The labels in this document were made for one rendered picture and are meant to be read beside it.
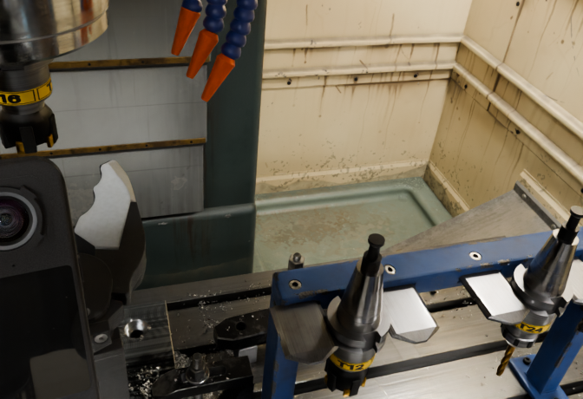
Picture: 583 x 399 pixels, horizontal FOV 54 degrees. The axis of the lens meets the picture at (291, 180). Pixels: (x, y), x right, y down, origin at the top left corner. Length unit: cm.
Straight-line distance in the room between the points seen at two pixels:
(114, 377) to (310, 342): 29
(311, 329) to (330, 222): 113
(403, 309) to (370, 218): 113
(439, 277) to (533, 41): 90
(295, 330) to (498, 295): 23
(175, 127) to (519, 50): 85
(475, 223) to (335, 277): 88
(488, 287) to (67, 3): 50
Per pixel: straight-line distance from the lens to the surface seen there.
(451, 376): 100
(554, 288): 68
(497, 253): 71
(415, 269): 65
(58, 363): 26
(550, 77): 143
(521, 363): 105
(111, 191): 36
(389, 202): 182
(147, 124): 106
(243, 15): 47
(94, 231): 34
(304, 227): 166
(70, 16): 45
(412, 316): 62
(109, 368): 31
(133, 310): 90
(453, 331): 106
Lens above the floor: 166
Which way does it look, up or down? 36 degrees down
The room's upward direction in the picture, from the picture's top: 6 degrees clockwise
